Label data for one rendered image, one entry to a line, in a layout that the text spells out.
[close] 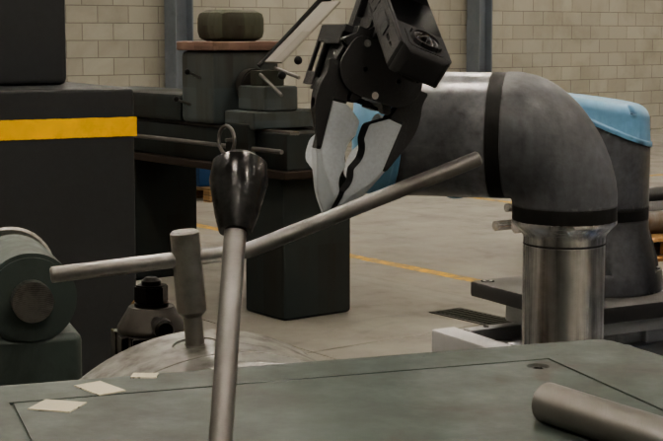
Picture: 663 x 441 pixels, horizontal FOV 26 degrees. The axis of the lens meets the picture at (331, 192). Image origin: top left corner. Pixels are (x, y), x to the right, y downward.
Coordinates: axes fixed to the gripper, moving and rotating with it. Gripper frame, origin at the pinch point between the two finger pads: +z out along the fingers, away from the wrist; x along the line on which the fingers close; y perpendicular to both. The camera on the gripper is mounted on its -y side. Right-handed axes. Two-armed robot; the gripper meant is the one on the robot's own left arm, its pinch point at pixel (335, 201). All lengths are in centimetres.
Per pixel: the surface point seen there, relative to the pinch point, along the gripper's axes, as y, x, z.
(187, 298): -6.0, 10.9, 10.1
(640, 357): -27.3, -13.4, 3.4
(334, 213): -6.5, 2.2, 0.8
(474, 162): -7.6, -6.9, -6.2
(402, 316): 579, -272, 46
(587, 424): -43.9, -0.5, 6.9
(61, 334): 103, -4, 31
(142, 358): -4.9, 12.5, 15.4
